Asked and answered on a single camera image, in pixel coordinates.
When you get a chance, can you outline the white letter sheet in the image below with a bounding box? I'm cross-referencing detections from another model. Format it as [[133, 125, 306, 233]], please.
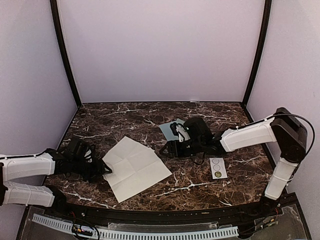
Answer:
[[102, 136, 172, 203]]

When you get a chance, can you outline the black left corner post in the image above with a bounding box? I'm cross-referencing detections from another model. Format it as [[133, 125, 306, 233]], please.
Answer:
[[49, 0, 82, 108]]

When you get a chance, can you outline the white slotted cable duct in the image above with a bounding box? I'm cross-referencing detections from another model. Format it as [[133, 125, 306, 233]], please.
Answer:
[[32, 213, 239, 240]]

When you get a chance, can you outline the black right corner post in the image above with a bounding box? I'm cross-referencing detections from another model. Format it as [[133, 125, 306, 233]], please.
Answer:
[[241, 0, 272, 109]]

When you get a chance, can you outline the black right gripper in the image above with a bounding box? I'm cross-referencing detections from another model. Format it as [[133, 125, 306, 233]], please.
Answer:
[[159, 138, 204, 159]]

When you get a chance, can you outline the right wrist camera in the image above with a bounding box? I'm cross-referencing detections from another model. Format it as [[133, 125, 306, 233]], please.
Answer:
[[170, 122, 185, 136]]

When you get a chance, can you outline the black front rail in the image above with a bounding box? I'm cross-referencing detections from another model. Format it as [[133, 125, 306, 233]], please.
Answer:
[[45, 193, 301, 226]]

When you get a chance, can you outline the white sticker seal sheet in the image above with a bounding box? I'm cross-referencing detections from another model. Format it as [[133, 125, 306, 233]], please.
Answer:
[[209, 157, 228, 180]]

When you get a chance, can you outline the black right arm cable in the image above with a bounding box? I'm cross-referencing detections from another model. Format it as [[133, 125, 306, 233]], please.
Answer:
[[272, 112, 315, 161]]

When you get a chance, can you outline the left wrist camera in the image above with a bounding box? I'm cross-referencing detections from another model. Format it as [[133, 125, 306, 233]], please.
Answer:
[[66, 137, 96, 158]]

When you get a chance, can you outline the black corner post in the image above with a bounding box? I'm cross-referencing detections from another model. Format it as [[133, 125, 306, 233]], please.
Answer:
[[49, 0, 82, 108], [241, 0, 272, 109]]

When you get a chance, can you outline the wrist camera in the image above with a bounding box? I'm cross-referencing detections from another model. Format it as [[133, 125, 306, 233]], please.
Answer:
[[170, 122, 185, 136], [66, 137, 96, 158]]

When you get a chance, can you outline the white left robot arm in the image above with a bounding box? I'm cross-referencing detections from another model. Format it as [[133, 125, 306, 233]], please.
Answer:
[[0, 146, 113, 218]]

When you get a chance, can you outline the light blue paper envelope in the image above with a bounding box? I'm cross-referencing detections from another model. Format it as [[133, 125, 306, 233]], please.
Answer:
[[158, 119, 187, 141]]

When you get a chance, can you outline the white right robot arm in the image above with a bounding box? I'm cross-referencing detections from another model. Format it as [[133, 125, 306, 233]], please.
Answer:
[[159, 107, 311, 217]]

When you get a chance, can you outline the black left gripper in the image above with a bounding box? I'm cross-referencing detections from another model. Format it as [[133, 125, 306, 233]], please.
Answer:
[[71, 157, 112, 184]]

